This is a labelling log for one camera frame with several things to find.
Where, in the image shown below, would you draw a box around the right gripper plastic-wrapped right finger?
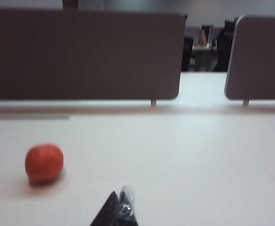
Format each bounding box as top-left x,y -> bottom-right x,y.
118,185 -> 141,226

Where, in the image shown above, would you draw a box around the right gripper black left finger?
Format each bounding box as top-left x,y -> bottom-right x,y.
89,191 -> 123,226

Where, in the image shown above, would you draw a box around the orange fruit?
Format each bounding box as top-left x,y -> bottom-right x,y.
24,143 -> 64,183

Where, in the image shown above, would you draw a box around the large grey desk partition panel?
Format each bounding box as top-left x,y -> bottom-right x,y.
0,8 -> 186,101

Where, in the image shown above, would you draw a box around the black high-back office chair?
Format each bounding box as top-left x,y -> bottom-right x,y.
212,20 -> 236,72

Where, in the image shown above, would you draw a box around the small grey desk partition panel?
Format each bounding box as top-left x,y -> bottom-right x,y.
224,14 -> 275,101

